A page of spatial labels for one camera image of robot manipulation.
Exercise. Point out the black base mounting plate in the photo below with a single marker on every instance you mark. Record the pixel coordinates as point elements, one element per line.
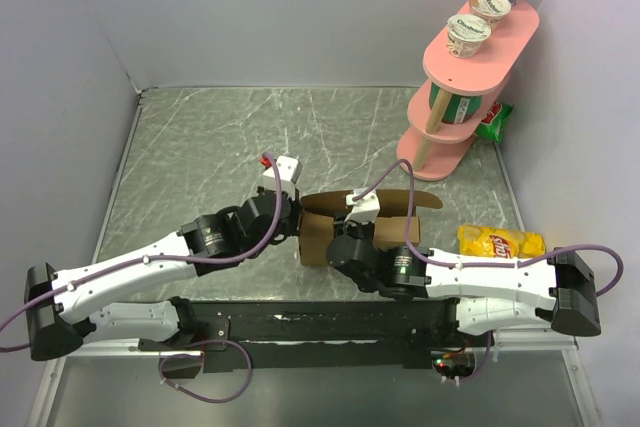
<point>297,334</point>

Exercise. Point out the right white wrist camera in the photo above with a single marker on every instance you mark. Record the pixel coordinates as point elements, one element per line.
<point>363,206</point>

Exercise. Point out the brown cardboard box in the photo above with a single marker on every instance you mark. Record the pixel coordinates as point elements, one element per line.
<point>321,210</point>

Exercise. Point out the green can on shelf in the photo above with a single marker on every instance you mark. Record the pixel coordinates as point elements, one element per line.
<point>461,108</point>

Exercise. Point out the chobani yogurt cup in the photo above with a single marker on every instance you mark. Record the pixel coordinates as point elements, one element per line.
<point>491,11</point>
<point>465,34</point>

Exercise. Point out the middle Chobani yogurt cup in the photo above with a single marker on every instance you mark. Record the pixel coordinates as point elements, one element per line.
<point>491,11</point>

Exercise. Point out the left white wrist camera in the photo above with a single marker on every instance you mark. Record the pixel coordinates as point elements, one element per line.
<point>289,171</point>

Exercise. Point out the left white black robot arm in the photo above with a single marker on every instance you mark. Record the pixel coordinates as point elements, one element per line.
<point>69,308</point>

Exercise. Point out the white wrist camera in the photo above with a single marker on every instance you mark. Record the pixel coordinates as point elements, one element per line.
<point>289,171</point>
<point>363,206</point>

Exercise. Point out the green chip bag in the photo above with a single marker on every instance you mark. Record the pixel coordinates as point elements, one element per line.
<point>493,125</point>

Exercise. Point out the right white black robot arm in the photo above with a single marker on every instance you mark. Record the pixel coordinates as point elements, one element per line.
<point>555,291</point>

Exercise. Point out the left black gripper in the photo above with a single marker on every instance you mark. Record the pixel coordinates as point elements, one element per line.
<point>292,228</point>

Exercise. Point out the yellow chip bag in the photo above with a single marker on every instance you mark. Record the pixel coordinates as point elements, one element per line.
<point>492,242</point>

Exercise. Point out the front Chobani yogurt cup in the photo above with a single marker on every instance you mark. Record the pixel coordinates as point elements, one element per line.
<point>465,34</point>

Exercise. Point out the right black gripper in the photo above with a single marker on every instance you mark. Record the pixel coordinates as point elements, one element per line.
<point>340,225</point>

